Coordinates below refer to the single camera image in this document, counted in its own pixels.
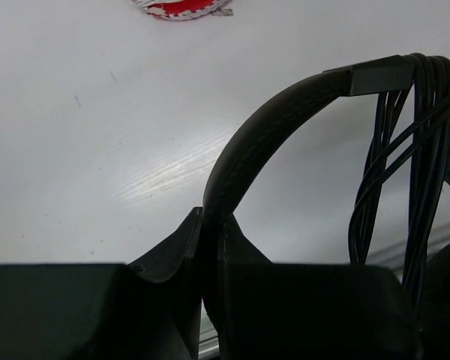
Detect red folded headphones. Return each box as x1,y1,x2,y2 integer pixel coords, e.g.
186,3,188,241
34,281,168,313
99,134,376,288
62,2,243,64
132,0,229,21

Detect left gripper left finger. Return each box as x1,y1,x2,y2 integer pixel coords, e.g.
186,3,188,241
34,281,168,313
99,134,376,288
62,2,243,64
0,207,202,359

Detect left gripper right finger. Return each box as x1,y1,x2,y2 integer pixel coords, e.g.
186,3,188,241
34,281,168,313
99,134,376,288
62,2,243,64
219,218,421,359

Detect black headset with microphone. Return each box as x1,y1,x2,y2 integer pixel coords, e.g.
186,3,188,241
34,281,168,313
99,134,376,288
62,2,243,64
202,54,450,360

